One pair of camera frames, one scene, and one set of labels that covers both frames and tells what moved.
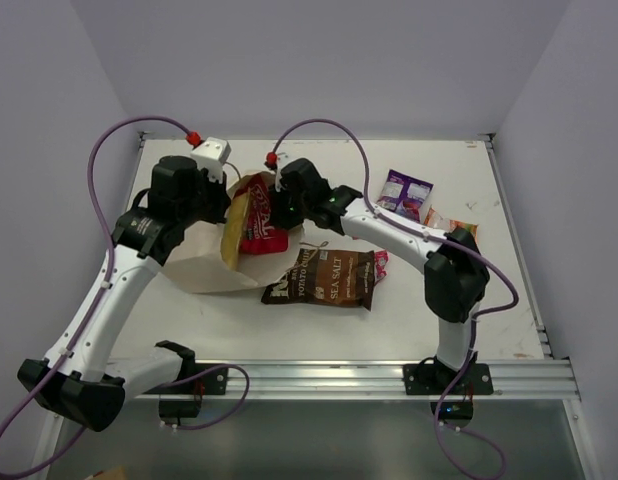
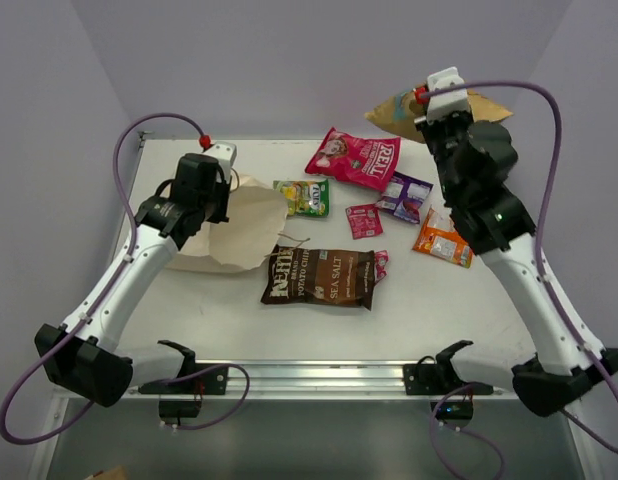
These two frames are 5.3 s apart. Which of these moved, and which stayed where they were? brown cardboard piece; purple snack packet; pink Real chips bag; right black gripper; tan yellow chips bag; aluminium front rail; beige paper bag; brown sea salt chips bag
Moved: pink Real chips bag; right black gripper; beige paper bag; tan yellow chips bag
Stayed: purple snack packet; brown cardboard piece; brown sea salt chips bag; aluminium front rail
